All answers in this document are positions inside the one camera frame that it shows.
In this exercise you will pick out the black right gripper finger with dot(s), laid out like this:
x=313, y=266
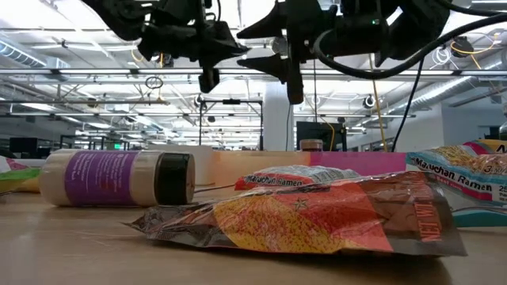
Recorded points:
x=273, y=23
x=273, y=67

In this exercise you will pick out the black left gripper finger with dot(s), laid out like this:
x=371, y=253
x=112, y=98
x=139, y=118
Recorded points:
x=227, y=35
x=226, y=50

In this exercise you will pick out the brown spice jar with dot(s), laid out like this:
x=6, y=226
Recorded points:
x=311, y=145

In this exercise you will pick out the green pink ramen pack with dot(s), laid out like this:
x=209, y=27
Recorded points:
x=20, y=174

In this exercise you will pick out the white building column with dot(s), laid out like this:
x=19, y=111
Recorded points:
x=277, y=130

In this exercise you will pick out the large black monitor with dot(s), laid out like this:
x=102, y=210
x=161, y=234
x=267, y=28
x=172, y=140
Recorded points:
x=317, y=134

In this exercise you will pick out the orange plastic bin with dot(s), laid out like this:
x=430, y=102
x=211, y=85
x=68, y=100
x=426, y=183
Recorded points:
x=257, y=164

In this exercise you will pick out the orange Maruchan ramen pack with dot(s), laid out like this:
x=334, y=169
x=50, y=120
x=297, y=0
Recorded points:
x=293, y=174

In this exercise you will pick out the pink plastic bin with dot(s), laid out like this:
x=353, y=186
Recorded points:
x=356, y=163

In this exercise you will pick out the brown orange snack bag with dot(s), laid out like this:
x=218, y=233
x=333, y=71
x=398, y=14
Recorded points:
x=297, y=217

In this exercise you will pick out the purple label spice jar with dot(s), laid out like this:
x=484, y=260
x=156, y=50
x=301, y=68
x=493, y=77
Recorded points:
x=99, y=178

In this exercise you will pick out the yellow red snack packet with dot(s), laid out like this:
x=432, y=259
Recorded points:
x=467, y=174

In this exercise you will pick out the black metal frame rig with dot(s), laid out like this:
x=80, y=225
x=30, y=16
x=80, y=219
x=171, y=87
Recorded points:
x=231, y=101

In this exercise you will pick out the silver air duct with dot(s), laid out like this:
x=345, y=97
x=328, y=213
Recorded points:
x=16, y=59
x=475, y=89

